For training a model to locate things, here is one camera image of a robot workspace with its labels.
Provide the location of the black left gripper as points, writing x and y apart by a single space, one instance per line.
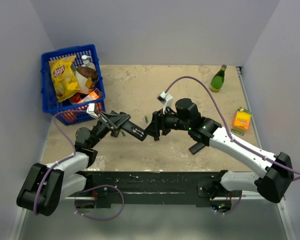
115 121

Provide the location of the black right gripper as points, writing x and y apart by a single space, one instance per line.
158 123

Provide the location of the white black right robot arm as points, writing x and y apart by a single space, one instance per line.
270 174

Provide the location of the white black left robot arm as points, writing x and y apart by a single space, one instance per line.
45 185

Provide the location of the green battery near centre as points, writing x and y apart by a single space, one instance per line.
146 119

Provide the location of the orange carton in basket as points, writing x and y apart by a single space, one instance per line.
94 95

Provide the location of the blue plastic basket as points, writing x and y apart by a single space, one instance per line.
69 112

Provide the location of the brown and white pouch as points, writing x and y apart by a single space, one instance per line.
87 79

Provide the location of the yellow Lays chips bag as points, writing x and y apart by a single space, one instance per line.
63 78

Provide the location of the white pump soap bottle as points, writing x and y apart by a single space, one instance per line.
86 62

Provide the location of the green glass bottle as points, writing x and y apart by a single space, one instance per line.
218 79

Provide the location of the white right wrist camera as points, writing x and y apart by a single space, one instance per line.
166 99

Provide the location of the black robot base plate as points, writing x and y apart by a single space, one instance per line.
195 188

